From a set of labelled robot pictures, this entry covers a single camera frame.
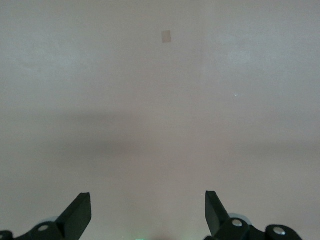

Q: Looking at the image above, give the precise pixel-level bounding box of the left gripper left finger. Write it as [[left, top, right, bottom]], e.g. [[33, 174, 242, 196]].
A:
[[0, 192, 92, 240]]

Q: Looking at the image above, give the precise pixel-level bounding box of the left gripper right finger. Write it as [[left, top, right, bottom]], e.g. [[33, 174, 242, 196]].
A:
[[204, 190, 304, 240]]

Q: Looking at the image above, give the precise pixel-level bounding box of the brown tape patch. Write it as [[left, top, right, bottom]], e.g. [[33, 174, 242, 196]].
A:
[[161, 30, 173, 44]]

